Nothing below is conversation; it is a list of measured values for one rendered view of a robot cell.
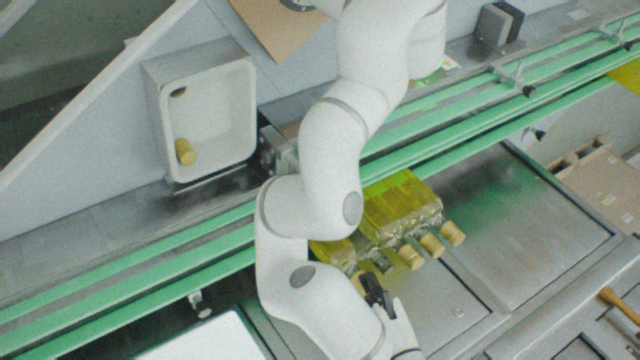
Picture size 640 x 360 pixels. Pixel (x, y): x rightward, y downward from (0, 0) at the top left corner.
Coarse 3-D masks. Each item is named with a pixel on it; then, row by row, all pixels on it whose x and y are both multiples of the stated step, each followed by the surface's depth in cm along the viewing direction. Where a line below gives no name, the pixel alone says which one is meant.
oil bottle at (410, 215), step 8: (376, 184) 115; (384, 184) 116; (392, 184) 116; (376, 192) 114; (384, 192) 114; (392, 192) 114; (400, 192) 114; (384, 200) 112; (392, 200) 112; (400, 200) 113; (408, 200) 113; (392, 208) 111; (400, 208) 111; (408, 208) 111; (416, 208) 111; (400, 216) 110; (408, 216) 110; (416, 216) 110; (408, 224) 109; (416, 224) 110; (408, 232) 110
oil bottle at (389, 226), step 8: (368, 192) 113; (368, 200) 112; (376, 200) 112; (368, 208) 110; (376, 208) 110; (384, 208) 110; (368, 216) 109; (376, 216) 109; (384, 216) 109; (392, 216) 109; (376, 224) 107; (384, 224) 107; (392, 224) 108; (400, 224) 108; (384, 232) 106; (392, 232) 107; (400, 232) 108; (384, 240) 107; (384, 248) 109
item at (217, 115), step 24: (216, 72) 88; (240, 72) 95; (168, 96) 94; (192, 96) 97; (216, 96) 100; (240, 96) 99; (168, 120) 88; (192, 120) 101; (216, 120) 104; (240, 120) 103; (168, 144) 92; (192, 144) 104; (216, 144) 106; (240, 144) 106; (192, 168) 101; (216, 168) 102
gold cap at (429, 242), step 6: (426, 234) 108; (432, 234) 109; (420, 240) 108; (426, 240) 108; (432, 240) 107; (438, 240) 108; (420, 246) 109; (426, 246) 107; (432, 246) 107; (438, 246) 106; (444, 246) 107; (432, 252) 106; (438, 252) 107
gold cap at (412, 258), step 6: (408, 246) 105; (402, 252) 105; (408, 252) 104; (414, 252) 104; (402, 258) 105; (408, 258) 104; (414, 258) 104; (420, 258) 104; (408, 264) 104; (414, 264) 103; (420, 264) 105
